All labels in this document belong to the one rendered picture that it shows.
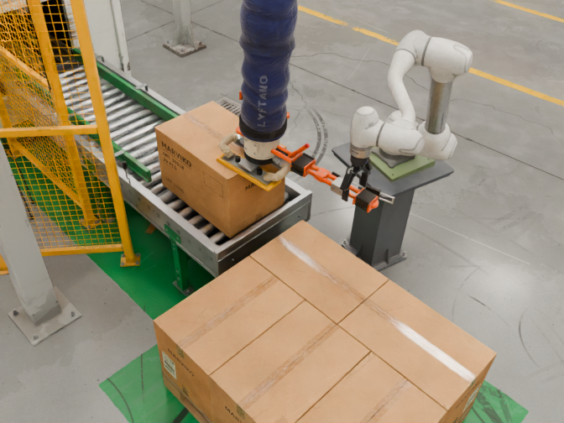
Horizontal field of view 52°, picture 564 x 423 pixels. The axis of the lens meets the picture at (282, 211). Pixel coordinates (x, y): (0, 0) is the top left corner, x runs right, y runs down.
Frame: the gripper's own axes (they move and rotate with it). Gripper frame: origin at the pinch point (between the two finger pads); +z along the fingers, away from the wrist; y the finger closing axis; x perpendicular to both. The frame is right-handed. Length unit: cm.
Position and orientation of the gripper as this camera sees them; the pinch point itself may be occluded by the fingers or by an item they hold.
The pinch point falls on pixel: (354, 190)
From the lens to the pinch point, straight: 257.4
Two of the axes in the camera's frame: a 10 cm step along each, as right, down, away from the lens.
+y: -6.7, 4.8, -5.7
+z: -0.3, 7.4, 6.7
